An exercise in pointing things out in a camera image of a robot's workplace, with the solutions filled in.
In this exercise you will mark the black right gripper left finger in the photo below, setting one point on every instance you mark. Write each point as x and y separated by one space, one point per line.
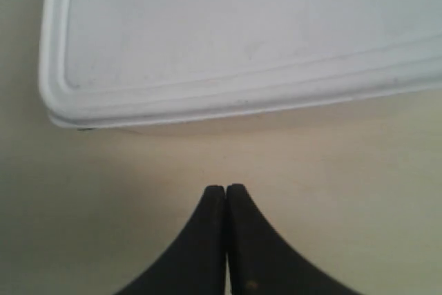
195 262

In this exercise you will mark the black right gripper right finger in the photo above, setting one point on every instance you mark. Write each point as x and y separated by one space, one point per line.
261 261

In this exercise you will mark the white lidded plastic container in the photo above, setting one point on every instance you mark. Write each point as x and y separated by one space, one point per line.
114 63

